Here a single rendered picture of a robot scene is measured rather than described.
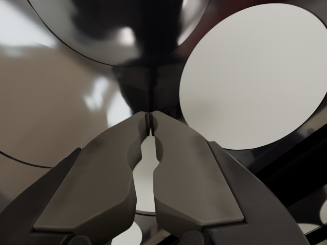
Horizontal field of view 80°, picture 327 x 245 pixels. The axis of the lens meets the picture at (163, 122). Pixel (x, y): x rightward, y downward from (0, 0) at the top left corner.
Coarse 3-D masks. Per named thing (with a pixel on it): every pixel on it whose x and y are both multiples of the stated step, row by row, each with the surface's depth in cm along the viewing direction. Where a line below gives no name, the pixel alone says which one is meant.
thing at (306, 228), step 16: (320, 128) 18; (304, 144) 19; (288, 160) 20; (256, 176) 21; (320, 192) 15; (288, 208) 17; (304, 208) 16; (320, 208) 15; (304, 224) 15; (320, 224) 14
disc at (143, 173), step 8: (152, 136) 15; (144, 144) 15; (152, 144) 15; (144, 152) 16; (152, 152) 16; (144, 160) 16; (152, 160) 16; (136, 168) 16; (144, 168) 17; (152, 168) 17; (136, 176) 17; (144, 176) 17; (152, 176) 17; (136, 184) 18; (144, 184) 18; (152, 184) 18; (136, 192) 18; (144, 192) 18; (152, 192) 18; (144, 200) 19; (152, 200) 19; (136, 208) 19; (144, 208) 19; (152, 208) 19
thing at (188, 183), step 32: (160, 128) 10; (192, 128) 10; (160, 160) 10; (192, 160) 8; (160, 192) 7; (192, 192) 7; (224, 192) 7; (160, 224) 7; (192, 224) 6; (224, 224) 6
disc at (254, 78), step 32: (224, 32) 11; (256, 32) 11; (288, 32) 11; (320, 32) 11; (192, 64) 12; (224, 64) 12; (256, 64) 12; (288, 64) 12; (320, 64) 12; (192, 96) 13; (224, 96) 13; (256, 96) 13; (288, 96) 14; (320, 96) 14; (224, 128) 15; (256, 128) 15; (288, 128) 15
